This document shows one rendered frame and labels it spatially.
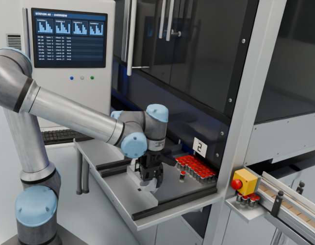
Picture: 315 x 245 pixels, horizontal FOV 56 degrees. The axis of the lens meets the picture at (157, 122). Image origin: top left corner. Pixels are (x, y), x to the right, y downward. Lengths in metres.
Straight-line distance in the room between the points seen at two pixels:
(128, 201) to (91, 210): 1.32
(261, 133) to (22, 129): 0.87
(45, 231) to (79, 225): 1.37
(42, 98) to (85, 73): 1.03
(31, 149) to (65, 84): 0.86
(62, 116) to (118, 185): 0.53
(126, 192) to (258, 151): 0.57
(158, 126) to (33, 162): 0.42
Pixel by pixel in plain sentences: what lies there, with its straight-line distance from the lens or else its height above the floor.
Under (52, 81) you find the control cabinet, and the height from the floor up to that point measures 1.09.
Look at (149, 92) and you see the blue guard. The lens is 1.62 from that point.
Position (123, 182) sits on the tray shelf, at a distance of 1.28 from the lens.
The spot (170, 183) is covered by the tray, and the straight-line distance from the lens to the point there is 1.30.
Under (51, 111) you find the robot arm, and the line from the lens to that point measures 0.81.
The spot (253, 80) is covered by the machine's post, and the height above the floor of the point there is 1.38.
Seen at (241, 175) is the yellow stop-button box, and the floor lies 1.03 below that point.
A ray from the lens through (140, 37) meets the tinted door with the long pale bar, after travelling 1.70.
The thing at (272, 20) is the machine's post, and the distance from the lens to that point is 1.06.
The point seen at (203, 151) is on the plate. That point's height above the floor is 1.01.
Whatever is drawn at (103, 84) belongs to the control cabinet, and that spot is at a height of 1.07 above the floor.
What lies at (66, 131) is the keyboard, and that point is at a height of 0.83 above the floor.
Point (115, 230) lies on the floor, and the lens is 2.33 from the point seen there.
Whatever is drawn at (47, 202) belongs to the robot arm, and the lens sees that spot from 0.97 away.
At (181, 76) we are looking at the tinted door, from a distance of 1.39.
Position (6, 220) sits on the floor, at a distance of 2.50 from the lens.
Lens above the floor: 1.63
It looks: 24 degrees down
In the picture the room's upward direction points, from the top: 7 degrees clockwise
